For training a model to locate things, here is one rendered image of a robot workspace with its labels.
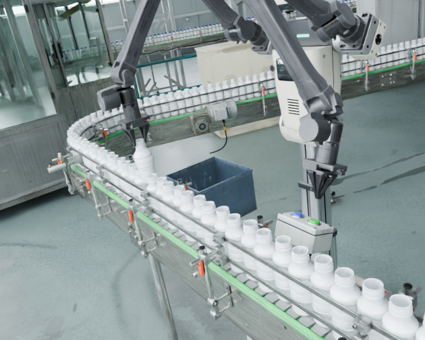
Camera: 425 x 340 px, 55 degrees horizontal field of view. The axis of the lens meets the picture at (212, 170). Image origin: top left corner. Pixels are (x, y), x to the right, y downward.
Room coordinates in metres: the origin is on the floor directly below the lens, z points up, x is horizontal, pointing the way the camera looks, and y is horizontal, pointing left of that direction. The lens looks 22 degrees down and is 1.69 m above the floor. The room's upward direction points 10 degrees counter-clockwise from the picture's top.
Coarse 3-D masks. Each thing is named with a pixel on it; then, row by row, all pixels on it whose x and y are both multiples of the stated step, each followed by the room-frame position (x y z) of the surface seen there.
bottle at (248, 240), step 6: (246, 222) 0.93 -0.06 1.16; (252, 222) 0.93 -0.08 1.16; (246, 228) 0.90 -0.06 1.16; (252, 228) 0.90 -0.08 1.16; (258, 228) 0.91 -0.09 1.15; (246, 234) 0.90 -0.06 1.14; (252, 234) 0.90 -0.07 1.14; (246, 240) 0.90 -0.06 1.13; (252, 240) 0.89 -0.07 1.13; (246, 246) 0.89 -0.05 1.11; (252, 246) 0.89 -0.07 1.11; (246, 258) 0.90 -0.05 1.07; (252, 258) 0.89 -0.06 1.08; (246, 264) 0.90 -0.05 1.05; (252, 264) 0.89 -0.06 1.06; (252, 270) 0.89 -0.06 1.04
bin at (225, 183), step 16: (208, 160) 2.03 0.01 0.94; (224, 160) 1.97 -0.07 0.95; (176, 176) 1.91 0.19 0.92; (192, 176) 1.96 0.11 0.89; (208, 176) 2.02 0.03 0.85; (224, 176) 1.99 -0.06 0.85; (240, 176) 1.75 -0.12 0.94; (192, 192) 1.67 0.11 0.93; (208, 192) 1.65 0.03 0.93; (224, 192) 1.70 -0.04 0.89; (240, 192) 1.74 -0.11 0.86; (240, 208) 1.74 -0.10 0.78; (256, 208) 1.79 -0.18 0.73
